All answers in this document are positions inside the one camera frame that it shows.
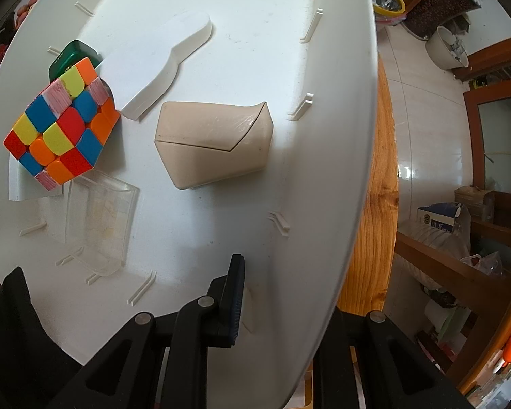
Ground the white paddle-shaped piece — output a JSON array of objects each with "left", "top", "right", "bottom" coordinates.
[{"left": 98, "top": 11, "right": 215, "bottom": 121}]

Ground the clear plastic box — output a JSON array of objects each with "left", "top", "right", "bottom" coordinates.
[{"left": 62, "top": 169, "right": 140, "bottom": 277}]

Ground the green case with gold top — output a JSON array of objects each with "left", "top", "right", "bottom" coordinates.
[{"left": 48, "top": 40, "right": 100, "bottom": 81}]

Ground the blue and white carton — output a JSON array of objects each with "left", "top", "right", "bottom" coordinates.
[{"left": 417, "top": 201, "right": 465, "bottom": 233}]

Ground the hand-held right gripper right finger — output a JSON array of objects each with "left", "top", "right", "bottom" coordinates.
[{"left": 313, "top": 309, "right": 473, "bottom": 409}]

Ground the white plastic tray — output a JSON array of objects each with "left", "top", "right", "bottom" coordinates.
[{"left": 0, "top": 0, "right": 380, "bottom": 409}]

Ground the white waste bin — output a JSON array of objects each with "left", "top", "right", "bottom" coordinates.
[{"left": 425, "top": 26, "right": 470, "bottom": 70}]

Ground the beige angular box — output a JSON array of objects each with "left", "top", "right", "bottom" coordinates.
[{"left": 154, "top": 101, "right": 274, "bottom": 191}]

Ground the clear plastic bag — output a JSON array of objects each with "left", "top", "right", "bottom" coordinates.
[{"left": 460, "top": 253, "right": 505, "bottom": 278}]

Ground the tall dark canister red lid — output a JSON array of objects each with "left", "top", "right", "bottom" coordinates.
[{"left": 404, "top": 0, "right": 482, "bottom": 41}]

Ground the colourful puzzle cube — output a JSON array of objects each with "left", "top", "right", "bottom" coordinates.
[{"left": 3, "top": 57, "right": 121, "bottom": 192}]

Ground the brown cardboard box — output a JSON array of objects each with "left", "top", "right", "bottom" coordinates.
[{"left": 453, "top": 186, "right": 497, "bottom": 222}]

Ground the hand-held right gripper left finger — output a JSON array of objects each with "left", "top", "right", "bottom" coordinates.
[{"left": 53, "top": 253, "right": 245, "bottom": 409}]

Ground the wooden storage rack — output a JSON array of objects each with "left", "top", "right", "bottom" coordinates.
[{"left": 394, "top": 187, "right": 511, "bottom": 388}]

